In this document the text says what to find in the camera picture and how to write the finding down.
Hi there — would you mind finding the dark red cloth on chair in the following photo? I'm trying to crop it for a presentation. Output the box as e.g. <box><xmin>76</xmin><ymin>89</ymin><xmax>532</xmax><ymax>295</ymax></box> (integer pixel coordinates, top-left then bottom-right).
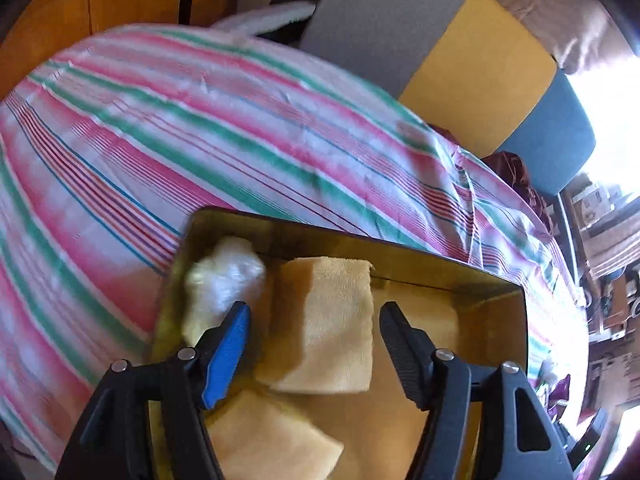
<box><xmin>483</xmin><ymin>151</ymin><xmax>553</xmax><ymax>233</ymax></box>

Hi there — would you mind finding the grey yellow blue armchair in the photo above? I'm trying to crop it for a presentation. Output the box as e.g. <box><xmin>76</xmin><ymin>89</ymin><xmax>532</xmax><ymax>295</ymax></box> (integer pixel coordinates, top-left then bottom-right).
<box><xmin>209</xmin><ymin>0</ymin><xmax>598</xmax><ymax>198</ymax></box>

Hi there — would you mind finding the white plastic-wrapped bundle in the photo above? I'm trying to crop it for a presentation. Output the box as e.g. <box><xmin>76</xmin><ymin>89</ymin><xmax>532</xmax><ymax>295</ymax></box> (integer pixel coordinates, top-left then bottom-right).
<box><xmin>182</xmin><ymin>236</ymin><xmax>266</xmax><ymax>346</ymax></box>

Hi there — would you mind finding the pink patterned curtain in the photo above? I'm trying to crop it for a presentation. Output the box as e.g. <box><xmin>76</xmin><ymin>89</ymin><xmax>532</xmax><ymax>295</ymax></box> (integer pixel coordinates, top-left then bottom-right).
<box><xmin>496</xmin><ymin>0</ymin><xmax>634</xmax><ymax>75</ymax></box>

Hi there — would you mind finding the gold rectangular tray box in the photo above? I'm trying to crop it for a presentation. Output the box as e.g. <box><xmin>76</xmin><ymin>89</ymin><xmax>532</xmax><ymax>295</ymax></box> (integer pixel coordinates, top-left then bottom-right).
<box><xmin>149</xmin><ymin>207</ymin><xmax>528</xmax><ymax>479</ymax></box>

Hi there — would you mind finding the striped pink green tablecloth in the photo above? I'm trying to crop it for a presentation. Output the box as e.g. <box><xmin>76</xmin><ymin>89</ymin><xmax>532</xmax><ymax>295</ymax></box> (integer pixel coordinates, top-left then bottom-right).
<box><xmin>1</xmin><ymin>24</ymin><xmax>588</xmax><ymax>469</ymax></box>

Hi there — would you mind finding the wooden wardrobe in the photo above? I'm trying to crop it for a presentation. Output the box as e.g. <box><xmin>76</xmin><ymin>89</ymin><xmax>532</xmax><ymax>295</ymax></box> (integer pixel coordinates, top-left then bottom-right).
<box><xmin>0</xmin><ymin>0</ymin><xmax>246</xmax><ymax>101</ymax></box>

